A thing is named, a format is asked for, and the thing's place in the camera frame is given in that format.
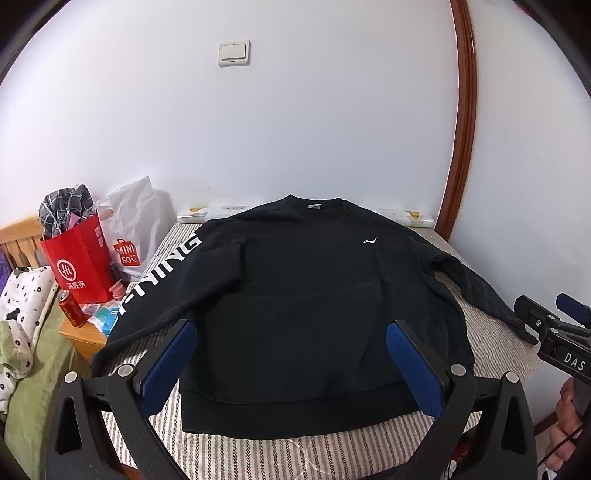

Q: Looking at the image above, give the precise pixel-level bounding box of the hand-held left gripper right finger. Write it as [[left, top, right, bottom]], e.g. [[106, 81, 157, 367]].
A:
[[385, 319, 539, 480]]

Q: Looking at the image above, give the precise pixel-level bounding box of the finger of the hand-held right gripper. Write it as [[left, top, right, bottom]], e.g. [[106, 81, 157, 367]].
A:
[[514, 295, 561, 345], [555, 292, 591, 329]]

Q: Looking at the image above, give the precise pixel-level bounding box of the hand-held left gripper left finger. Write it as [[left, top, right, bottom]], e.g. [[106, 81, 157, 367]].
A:
[[45, 318, 199, 480]]

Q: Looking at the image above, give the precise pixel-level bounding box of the black sweatshirt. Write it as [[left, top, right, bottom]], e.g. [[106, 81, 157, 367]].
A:
[[91, 194, 539, 439]]

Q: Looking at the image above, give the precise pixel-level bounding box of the person's right hand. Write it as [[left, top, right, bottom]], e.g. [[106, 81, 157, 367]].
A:
[[551, 376, 591, 472]]

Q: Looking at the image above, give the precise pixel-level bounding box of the striped mattress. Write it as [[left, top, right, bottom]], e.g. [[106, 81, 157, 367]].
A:
[[90, 222, 541, 480]]

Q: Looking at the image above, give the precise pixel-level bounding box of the blue box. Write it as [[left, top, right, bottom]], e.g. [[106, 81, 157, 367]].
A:
[[88, 302, 124, 337]]

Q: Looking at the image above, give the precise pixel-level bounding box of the wooden nightstand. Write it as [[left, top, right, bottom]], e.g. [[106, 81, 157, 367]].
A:
[[58, 295, 122, 363]]

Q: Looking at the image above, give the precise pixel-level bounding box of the red drink can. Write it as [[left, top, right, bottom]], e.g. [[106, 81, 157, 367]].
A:
[[57, 291, 88, 328]]

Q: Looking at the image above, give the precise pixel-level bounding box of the green bedsheet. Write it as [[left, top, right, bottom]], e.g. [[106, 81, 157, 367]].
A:
[[0, 300, 93, 462]]

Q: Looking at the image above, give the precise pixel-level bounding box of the red paper bag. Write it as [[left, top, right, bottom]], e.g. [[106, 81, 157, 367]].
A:
[[39, 213, 116, 305]]

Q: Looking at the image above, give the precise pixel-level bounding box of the white plastic bag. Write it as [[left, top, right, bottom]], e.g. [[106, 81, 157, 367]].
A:
[[95, 175, 176, 282]]

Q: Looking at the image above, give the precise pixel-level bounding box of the white floral pillow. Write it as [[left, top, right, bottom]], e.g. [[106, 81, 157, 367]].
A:
[[0, 265, 58, 411]]

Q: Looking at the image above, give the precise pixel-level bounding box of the white printed bolster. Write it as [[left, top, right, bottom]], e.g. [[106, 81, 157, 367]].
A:
[[177, 205, 435, 228]]

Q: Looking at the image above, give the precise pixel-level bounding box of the grey plaid cloth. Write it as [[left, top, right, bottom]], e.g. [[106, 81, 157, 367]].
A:
[[38, 184, 98, 241]]

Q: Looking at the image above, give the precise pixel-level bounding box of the wooden headboard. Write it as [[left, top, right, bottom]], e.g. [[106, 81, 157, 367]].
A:
[[0, 215, 47, 273]]

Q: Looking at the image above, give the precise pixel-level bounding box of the black cable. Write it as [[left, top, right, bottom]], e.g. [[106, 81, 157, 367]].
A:
[[544, 413, 583, 468]]

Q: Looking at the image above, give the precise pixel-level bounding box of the wooden door frame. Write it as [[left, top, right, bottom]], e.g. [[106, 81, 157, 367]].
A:
[[436, 0, 477, 241]]

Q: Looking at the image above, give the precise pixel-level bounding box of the white light switch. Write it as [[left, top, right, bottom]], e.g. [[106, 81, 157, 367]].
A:
[[218, 40, 251, 68]]

